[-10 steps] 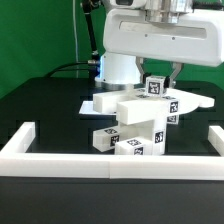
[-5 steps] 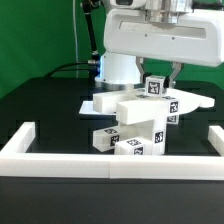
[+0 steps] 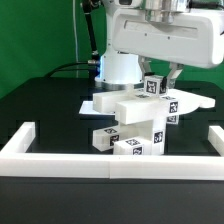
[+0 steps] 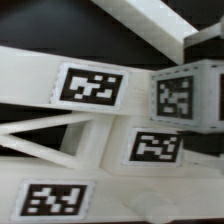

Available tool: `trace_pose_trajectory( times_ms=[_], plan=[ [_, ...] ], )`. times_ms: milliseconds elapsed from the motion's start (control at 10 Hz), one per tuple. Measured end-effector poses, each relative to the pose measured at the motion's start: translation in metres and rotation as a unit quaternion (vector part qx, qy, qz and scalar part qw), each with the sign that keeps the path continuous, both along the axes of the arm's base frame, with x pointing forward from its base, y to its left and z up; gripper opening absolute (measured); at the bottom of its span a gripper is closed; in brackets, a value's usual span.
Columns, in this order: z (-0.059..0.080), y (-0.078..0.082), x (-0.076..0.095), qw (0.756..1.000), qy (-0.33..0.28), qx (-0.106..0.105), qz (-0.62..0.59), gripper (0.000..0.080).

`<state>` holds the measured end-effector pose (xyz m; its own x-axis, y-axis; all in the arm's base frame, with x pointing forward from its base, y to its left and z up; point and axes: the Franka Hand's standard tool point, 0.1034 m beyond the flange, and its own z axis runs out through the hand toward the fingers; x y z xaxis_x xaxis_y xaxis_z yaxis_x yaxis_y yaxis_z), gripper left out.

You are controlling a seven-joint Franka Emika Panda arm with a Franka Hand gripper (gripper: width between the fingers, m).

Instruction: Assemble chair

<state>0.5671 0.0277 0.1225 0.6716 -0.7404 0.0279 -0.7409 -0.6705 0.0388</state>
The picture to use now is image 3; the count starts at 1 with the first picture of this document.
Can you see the white chair back frame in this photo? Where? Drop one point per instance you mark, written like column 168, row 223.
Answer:
column 131, row 107

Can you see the white chair seat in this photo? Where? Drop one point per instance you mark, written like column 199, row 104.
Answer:
column 155, row 130

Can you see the white U-shaped fence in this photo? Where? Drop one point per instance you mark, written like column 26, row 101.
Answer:
column 15, row 160

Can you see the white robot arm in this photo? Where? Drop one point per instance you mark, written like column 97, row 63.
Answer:
column 116, row 68

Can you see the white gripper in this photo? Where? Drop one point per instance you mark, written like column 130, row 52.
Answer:
column 194, row 39

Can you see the white sheet with tags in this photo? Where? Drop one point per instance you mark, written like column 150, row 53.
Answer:
column 87, row 108

